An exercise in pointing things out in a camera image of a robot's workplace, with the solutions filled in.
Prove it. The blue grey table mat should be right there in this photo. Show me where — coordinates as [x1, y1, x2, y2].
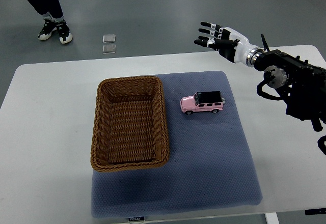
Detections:
[92, 71, 262, 218]

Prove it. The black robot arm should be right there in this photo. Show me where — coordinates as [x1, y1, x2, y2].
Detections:
[253, 35, 325, 132]

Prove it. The left black white sneaker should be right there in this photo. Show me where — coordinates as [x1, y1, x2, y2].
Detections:
[38, 19, 57, 41]

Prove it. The black white sneaker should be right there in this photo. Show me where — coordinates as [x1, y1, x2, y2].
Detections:
[38, 19, 57, 41]
[55, 20, 73, 44]

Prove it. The upper metal floor plate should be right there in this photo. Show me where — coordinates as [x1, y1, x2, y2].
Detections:
[102, 34, 116, 43]

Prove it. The right black white sneaker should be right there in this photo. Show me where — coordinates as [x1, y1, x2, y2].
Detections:
[55, 20, 73, 44]

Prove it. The metal floor plate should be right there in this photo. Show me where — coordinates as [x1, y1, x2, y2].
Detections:
[102, 34, 116, 43]
[102, 44, 116, 54]

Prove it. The lower metal floor plate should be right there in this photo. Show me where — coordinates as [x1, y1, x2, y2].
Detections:
[102, 44, 116, 54]

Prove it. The white table leg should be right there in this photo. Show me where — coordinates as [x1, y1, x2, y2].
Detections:
[264, 212, 280, 224]

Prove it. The black table control panel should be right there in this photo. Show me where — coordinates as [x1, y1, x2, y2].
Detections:
[305, 208, 326, 215]

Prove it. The pink toy car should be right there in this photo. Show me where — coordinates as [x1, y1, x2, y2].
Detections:
[180, 91, 225, 115]

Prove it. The brown wicker basket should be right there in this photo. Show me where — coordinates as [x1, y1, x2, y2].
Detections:
[90, 76, 170, 173]

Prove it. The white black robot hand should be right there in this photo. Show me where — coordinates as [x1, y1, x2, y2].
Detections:
[194, 22, 263, 67]

